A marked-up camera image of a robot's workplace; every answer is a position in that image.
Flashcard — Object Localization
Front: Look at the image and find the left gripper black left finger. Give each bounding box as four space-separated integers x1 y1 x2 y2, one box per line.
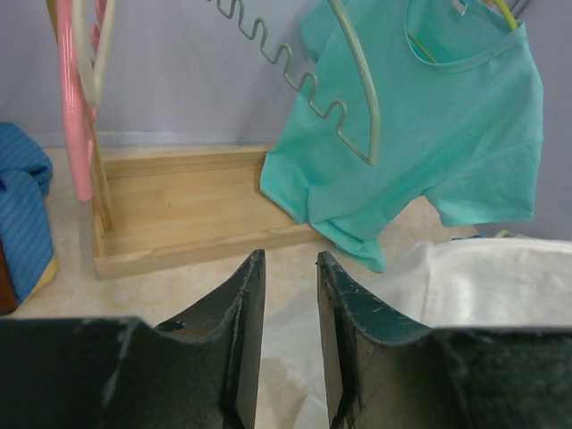
1 250 265 428

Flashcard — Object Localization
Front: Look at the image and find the yellow-green hanger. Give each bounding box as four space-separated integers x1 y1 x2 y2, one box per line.
404 1 522 65

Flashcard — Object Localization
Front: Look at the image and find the blue cloth by rack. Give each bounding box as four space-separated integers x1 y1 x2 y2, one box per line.
1 122 59 304

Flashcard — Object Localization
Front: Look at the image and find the wooden clothes rack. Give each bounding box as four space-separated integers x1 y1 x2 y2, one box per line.
88 116 319 280

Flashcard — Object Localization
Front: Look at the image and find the pink plastic hanger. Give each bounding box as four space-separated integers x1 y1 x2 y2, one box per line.
55 1 97 202

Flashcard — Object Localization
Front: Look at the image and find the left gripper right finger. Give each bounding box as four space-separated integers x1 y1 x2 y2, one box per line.
316 252 571 428

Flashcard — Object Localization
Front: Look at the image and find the teal t-shirt on hanger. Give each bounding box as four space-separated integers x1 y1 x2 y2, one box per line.
260 1 543 272

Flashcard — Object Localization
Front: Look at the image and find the cream plastic hanger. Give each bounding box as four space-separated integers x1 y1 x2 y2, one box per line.
71 0 116 107

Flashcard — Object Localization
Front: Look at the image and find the green plastic hanger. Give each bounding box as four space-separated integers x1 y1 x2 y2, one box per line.
215 1 382 165

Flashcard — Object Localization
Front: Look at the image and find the white t-shirt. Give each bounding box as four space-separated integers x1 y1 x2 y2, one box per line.
256 239 571 428

